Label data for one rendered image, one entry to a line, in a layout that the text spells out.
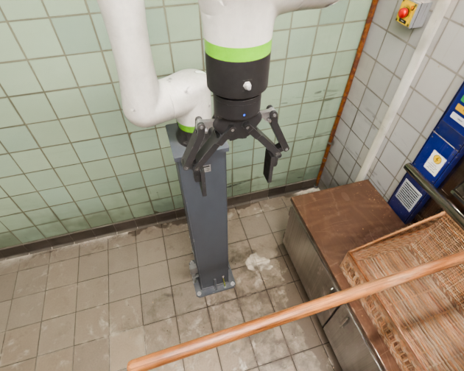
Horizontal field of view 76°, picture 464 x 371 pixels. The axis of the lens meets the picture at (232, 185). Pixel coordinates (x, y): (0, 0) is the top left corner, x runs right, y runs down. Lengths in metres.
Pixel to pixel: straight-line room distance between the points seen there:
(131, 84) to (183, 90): 0.16
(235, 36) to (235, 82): 0.06
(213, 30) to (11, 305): 2.27
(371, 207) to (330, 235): 0.33
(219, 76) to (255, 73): 0.05
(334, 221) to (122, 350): 1.41
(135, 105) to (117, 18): 0.24
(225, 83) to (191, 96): 0.56
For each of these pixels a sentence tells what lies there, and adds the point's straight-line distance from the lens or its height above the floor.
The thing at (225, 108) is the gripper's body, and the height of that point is 1.66.
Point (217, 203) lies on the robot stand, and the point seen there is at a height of 0.87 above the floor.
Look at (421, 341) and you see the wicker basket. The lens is 1.57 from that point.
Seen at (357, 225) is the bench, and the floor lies 0.58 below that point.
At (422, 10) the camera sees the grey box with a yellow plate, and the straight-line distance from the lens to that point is 1.64.
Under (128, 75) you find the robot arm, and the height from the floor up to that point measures 1.52.
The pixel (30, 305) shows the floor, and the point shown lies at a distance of 2.41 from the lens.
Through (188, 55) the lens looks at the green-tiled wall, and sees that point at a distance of 1.60.
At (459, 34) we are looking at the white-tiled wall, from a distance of 1.57.
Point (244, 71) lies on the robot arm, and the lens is 0.41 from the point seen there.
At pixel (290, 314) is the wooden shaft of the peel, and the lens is 0.76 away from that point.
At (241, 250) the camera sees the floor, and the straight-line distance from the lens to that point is 2.20.
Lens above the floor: 1.91
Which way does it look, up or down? 48 degrees down
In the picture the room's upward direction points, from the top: straight up
